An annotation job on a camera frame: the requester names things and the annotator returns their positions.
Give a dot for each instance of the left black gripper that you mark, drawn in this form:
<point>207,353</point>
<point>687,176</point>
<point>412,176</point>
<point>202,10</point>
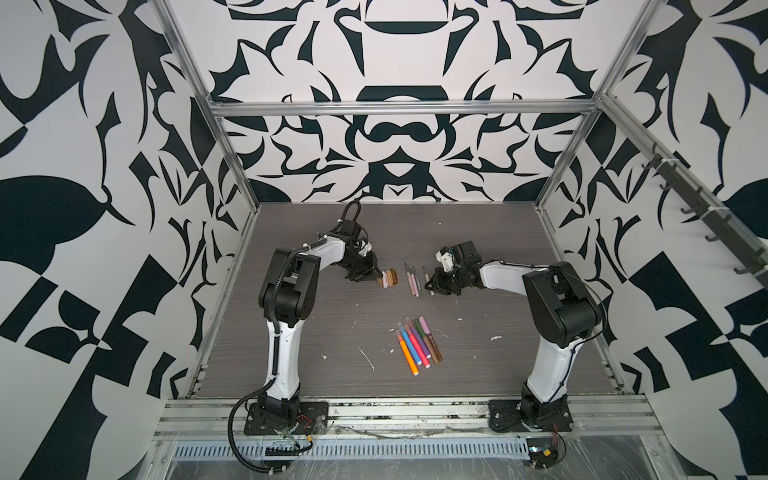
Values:
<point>372,274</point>

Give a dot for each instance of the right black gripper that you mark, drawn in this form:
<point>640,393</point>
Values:
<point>439,286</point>

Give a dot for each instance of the red pink marker pen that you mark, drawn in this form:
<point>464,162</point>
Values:
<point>423,360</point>

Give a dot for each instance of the purple marker pen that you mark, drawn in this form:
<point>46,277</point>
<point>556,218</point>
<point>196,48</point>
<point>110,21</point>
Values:
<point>419,338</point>

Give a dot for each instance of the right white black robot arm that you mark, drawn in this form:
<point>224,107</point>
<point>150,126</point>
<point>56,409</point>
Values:
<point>564,313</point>

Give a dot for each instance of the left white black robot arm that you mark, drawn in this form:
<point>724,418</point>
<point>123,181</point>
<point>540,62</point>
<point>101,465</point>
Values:
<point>287,298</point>

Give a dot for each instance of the blue marker pen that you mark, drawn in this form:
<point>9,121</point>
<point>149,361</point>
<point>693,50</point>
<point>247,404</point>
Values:
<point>409,344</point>

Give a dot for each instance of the orange marker pen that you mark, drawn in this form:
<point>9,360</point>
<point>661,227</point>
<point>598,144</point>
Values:
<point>409,359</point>

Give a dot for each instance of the small green circuit board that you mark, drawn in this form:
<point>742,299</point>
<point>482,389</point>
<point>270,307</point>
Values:
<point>545,453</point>

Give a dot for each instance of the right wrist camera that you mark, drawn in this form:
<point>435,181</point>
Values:
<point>445,258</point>

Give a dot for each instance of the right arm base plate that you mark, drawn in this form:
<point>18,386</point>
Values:
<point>529,415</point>

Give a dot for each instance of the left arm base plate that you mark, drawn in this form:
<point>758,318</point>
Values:
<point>306,417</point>

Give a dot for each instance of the aluminium front rail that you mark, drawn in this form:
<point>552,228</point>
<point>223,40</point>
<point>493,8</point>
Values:
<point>590,414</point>

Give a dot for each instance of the white slotted cable duct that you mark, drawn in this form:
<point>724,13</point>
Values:
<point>392,449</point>

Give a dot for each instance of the black wall hook rack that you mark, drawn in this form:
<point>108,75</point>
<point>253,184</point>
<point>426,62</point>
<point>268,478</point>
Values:
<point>701,204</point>

